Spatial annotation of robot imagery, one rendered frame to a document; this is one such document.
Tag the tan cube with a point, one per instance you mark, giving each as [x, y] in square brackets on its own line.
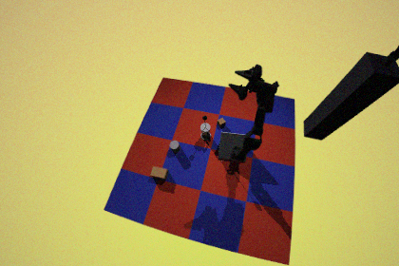
[221, 122]

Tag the brown rectangular block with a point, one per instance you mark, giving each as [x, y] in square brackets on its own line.
[159, 172]

